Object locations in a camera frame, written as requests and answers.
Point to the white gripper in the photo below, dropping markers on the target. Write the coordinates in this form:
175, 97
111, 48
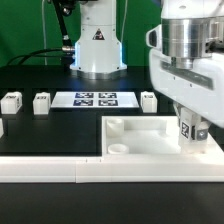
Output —
200, 89

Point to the white base tag plate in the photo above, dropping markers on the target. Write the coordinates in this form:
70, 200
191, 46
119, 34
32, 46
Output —
95, 100

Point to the white L-shaped obstacle wall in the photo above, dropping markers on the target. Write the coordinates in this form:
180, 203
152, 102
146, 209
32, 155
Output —
115, 167

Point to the white square tabletop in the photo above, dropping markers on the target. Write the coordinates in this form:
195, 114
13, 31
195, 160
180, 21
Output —
148, 135

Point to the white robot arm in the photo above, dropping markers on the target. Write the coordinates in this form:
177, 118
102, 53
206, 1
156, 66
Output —
186, 58

